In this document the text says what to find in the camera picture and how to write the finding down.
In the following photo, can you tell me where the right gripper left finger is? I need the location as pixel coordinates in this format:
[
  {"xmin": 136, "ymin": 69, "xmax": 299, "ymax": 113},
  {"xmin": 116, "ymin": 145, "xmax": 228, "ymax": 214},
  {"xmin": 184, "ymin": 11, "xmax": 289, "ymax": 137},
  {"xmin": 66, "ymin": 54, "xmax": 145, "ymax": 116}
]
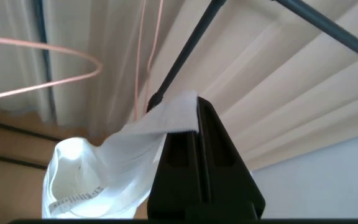
[{"xmin": 147, "ymin": 130, "xmax": 203, "ymax": 220}]

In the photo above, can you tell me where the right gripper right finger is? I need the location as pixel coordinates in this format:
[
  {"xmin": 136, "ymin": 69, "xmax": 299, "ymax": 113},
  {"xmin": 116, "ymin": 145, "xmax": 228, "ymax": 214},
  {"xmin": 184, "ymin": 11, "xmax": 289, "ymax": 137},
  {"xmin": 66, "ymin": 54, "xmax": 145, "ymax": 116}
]
[{"xmin": 197, "ymin": 96, "xmax": 266, "ymax": 220}]

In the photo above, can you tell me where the white shirt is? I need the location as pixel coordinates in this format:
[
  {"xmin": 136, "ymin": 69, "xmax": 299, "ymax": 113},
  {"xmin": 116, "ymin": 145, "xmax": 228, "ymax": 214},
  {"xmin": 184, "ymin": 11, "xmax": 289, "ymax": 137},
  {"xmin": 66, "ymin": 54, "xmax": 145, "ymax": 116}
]
[{"xmin": 41, "ymin": 90, "xmax": 200, "ymax": 220}]

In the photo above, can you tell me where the beige curtain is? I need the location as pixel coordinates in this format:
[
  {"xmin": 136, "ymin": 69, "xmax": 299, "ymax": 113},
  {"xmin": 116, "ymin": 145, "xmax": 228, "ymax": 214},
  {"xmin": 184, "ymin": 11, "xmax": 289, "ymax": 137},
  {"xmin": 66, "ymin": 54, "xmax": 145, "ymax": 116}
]
[
  {"xmin": 44, "ymin": 0, "xmax": 358, "ymax": 171},
  {"xmin": 0, "ymin": 0, "xmax": 47, "ymax": 114}
]

